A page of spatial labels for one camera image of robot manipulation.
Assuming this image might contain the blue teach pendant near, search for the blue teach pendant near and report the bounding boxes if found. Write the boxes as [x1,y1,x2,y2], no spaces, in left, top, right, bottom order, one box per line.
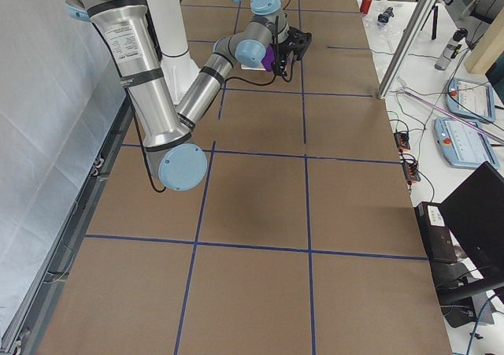
[434,117,500,169]

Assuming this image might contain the dark blue folded cloth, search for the dark blue folded cloth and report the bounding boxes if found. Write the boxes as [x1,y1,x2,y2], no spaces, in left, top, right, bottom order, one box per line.
[377,6,395,24]

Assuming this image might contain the blue teach pendant far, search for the blue teach pendant far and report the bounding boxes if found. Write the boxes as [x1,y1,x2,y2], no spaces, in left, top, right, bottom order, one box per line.
[447,78,496,123]

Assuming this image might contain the wooden board leaning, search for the wooden board leaning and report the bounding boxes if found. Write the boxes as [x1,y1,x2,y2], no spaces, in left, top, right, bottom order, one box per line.
[464,9,504,74]

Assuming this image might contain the black tripod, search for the black tripod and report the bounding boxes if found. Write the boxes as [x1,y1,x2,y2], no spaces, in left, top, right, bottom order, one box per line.
[431,0,454,40]

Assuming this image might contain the clear water bottle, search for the clear water bottle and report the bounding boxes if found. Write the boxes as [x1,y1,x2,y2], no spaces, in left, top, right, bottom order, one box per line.
[434,28,468,71]

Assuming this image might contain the blue teach pendant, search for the blue teach pendant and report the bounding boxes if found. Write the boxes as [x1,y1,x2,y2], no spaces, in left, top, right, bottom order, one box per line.
[434,117,500,169]
[447,78,496,123]

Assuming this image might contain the aluminium frame post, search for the aluminium frame post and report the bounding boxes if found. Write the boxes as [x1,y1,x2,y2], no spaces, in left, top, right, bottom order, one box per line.
[377,0,436,99]

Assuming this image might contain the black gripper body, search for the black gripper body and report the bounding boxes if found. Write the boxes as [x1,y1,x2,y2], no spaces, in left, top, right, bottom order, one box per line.
[275,28,312,76]

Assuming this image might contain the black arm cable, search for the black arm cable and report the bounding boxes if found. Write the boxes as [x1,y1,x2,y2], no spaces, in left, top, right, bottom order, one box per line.
[226,0,295,87]

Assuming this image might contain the orange black connector block far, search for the orange black connector block far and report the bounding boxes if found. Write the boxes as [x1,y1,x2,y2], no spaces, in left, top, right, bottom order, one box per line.
[394,131,410,153]

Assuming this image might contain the black box with label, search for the black box with label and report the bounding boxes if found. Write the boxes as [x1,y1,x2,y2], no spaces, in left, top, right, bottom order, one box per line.
[414,202,460,264]

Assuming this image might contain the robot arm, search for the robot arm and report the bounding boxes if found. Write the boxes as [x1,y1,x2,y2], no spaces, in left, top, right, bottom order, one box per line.
[65,0,312,191]

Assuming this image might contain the purple towel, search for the purple towel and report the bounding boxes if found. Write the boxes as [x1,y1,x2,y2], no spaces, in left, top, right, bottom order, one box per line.
[261,45,276,72]

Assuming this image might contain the black monitor on stand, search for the black monitor on stand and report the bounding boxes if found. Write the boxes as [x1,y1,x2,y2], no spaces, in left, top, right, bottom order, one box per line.
[438,161,503,305]

